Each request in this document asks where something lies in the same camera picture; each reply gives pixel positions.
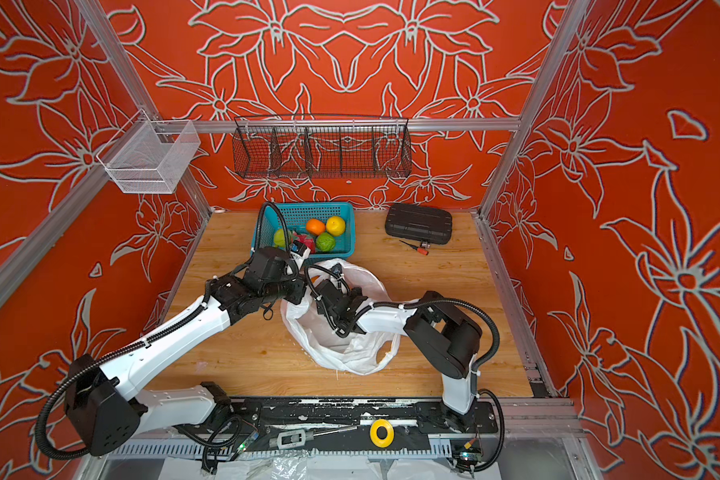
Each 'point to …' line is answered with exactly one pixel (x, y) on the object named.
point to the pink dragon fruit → (308, 242)
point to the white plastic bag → (366, 354)
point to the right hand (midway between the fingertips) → (330, 293)
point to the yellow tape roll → (385, 442)
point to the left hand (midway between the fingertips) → (308, 276)
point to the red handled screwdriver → (419, 250)
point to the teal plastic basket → (270, 221)
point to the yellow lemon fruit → (335, 226)
